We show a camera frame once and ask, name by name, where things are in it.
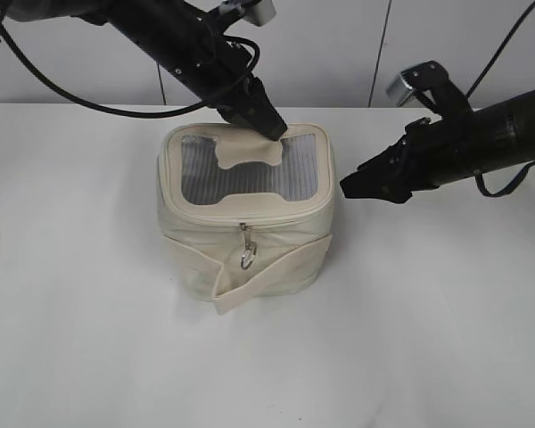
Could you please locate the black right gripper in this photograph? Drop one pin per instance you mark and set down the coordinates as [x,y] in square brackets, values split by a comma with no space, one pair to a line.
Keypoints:
[425,158]

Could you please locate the silver ring zipper pull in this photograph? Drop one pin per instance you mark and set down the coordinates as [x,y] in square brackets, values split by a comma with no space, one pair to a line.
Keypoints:
[250,248]

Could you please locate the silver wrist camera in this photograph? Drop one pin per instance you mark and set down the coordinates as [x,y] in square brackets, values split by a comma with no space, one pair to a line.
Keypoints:
[256,12]
[416,80]

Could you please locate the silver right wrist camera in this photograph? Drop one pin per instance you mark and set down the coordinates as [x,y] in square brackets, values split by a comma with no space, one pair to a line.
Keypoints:
[416,80]

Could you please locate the cream canvas zipper bag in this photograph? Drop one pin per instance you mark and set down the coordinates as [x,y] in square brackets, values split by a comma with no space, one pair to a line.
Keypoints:
[212,177]

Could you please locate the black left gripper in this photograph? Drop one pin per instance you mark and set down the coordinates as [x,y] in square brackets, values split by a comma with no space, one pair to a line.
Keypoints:
[192,45]

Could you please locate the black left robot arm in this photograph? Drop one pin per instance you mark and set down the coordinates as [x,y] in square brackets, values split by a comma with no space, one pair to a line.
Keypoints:
[124,15]

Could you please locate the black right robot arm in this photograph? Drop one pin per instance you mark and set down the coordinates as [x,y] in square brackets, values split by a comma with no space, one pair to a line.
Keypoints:
[514,124]

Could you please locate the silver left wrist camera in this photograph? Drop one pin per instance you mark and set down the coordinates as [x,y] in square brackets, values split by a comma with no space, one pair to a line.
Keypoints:
[256,12]

